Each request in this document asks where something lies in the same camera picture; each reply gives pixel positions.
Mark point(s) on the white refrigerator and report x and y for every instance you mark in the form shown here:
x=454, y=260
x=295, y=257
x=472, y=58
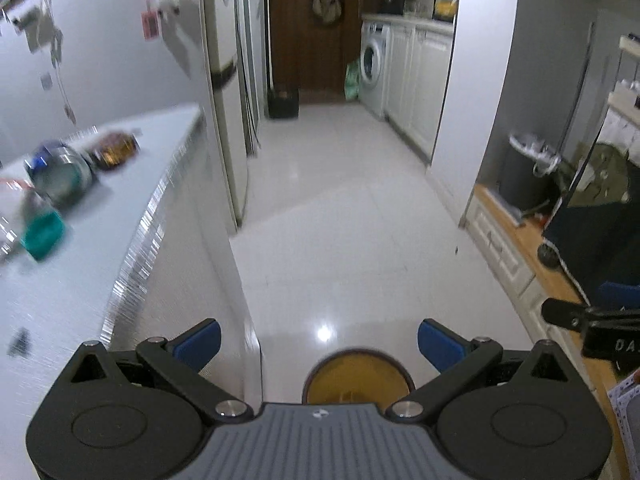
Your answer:
x=225, y=85

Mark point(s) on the cream shelf rack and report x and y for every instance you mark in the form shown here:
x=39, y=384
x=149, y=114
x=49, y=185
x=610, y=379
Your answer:
x=625, y=105

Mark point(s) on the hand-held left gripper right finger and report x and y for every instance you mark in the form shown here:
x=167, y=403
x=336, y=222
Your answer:
x=440, y=342

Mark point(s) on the black square container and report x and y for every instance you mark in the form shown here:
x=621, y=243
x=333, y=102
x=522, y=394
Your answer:
x=283, y=105

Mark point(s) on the metal pole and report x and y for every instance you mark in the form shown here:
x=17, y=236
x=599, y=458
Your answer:
x=580, y=110

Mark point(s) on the pink hanging tag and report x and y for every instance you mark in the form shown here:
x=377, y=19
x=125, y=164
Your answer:
x=150, y=25

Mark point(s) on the black round object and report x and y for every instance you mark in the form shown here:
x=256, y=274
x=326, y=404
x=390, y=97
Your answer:
x=548, y=256

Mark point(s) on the grey trash can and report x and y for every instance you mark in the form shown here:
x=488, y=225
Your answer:
x=520, y=180

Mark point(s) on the brown glass jar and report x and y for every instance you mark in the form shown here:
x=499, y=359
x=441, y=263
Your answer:
x=117, y=149

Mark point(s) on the teal and yellow carton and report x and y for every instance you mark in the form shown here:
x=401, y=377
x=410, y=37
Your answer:
x=45, y=234

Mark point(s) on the white kitchen cabinets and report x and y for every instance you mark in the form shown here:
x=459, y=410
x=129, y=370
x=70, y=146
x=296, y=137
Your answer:
x=415, y=75

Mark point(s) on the clear plastic storage box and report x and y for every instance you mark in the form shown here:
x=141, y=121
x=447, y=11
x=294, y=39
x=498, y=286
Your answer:
x=627, y=435

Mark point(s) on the green bag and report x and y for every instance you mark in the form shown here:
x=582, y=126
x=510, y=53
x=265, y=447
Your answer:
x=352, y=82

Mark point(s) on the low white cabinet wooden top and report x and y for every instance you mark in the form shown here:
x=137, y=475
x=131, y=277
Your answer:
x=500, y=250

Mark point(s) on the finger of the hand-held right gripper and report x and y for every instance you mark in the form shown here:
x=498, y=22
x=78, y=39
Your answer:
x=620, y=295
x=562, y=312

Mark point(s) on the dark printed cloth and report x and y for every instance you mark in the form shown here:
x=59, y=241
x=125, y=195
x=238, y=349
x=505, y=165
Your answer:
x=590, y=240

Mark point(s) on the clear plastic bag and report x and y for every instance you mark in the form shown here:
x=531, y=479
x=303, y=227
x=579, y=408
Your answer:
x=10, y=220

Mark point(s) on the blue labelled metal can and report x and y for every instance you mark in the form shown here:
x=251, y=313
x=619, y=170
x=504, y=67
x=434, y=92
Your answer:
x=60, y=170

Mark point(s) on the white washing machine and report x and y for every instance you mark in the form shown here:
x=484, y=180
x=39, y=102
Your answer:
x=374, y=65

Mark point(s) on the round yellow disc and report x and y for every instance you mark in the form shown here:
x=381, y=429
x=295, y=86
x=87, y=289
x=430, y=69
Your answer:
x=357, y=375

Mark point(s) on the brown wooden door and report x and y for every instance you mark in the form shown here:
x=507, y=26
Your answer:
x=300, y=50

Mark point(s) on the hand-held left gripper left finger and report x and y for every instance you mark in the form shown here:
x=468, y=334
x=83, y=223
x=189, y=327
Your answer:
x=199, y=342

